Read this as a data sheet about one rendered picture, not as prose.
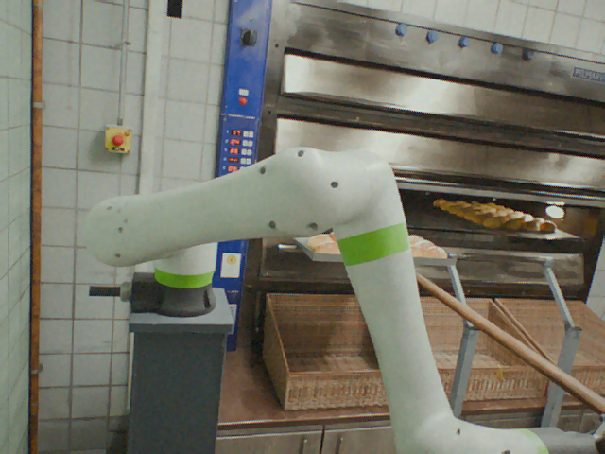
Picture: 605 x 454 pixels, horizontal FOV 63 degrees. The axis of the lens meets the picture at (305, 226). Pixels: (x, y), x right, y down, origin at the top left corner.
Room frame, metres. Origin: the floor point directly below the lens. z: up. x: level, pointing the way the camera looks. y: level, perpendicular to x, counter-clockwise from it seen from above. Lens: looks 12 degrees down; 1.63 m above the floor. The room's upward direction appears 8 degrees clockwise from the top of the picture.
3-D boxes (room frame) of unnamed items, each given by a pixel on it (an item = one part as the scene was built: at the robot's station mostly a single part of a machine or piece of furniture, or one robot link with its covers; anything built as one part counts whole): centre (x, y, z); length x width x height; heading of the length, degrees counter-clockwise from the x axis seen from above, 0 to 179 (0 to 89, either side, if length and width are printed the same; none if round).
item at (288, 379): (1.93, -0.20, 0.72); 0.56 x 0.49 x 0.28; 108
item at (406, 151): (2.36, -0.68, 1.54); 1.79 x 0.11 x 0.19; 107
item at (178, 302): (1.00, 0.30, 1.23); 0.26 x 0.15 x 0.06; 107
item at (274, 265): (2.36, -0.68, 1.02); 1.79 x 0.11 x 0.19; 107
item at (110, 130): (1.87, 0.74, 1.46); 0.10 x 0.07 x 0.10; 107
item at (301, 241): (1.83, -0.24, 1.19); 0.55 x 0.36 x 0.03; 108
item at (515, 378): (2.11, -0.79, 0.72); 0.56 x 0.49 x 0.28; 107
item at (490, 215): (2.95, -1.10, 1.21); 0.61 x 0.48 x 0.06; 17
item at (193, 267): (1.01, 0.25, 1.36); 0.16 x 0.13 x 0.19; 148
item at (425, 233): (2.38, -0.67, 1.16); 1.80 x 0.06 x 0.04; 107
